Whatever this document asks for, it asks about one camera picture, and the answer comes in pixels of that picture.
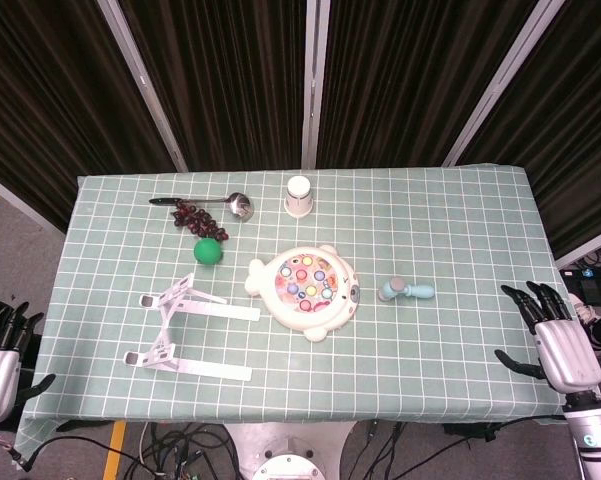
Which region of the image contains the dark red grape bunch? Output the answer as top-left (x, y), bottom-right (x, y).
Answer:
top-left (169, 199), bottom-right (230, 241)

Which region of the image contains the green ball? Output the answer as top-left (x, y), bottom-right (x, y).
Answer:
top-left (193, 238), bottom-right (225, 267)

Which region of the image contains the silver aluminium frame post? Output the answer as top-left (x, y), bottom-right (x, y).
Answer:
top-left (440, 0), bottom-right (552, 168)
top-left (301, 0), bottom-right (331, 170)
top-left (554, 237), bottom-right (601, 269)
top-left (97, 0), bottom-right (189, 173)

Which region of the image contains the black box blue label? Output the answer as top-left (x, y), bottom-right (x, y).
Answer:
top-left (562, 267), bottom-right (601, 301)

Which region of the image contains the light blue toy hammer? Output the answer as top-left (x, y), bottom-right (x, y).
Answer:
top-left (377, 276), bottom-right (435, 303)

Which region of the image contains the white whack-a-mole toy game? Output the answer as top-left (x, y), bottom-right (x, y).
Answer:
top-left (243, 244), bottom-right (362, 342)

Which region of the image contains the white folding laptop stand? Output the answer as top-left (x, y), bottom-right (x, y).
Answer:
top-left (123, 272), bottom-right (262, 382)

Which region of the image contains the green checkered tablecloth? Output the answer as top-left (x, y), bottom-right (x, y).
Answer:
top-left (13, 167), bottom-right (579, 469)

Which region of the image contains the white floor cable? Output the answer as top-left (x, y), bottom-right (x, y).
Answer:
top-left (137, 423), bottom-right (156, 469)

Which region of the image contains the white paper cup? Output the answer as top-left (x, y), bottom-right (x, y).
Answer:
top-left (284, 175), bottom-right (315, 219)

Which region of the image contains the dark pleated curtain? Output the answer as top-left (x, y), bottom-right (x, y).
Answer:
top-left (0, 0), bottom-right (601, 261)

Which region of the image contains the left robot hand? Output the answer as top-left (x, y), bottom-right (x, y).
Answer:
top-left (0, 301), bottom-right (57, 427)

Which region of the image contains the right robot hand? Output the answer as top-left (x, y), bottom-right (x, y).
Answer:
top-left (494, 281), bottom-right (601, 396)

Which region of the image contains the black floor cable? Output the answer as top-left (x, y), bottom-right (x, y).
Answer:
top-left (7, 433), bottom-right (157, 474)

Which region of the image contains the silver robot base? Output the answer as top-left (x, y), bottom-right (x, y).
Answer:
top-left (224, 421), bottom-right (357, 480)

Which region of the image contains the metal spoon black handle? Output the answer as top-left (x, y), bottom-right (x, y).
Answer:
top-left (148, 192), bottom-right (252, 220)

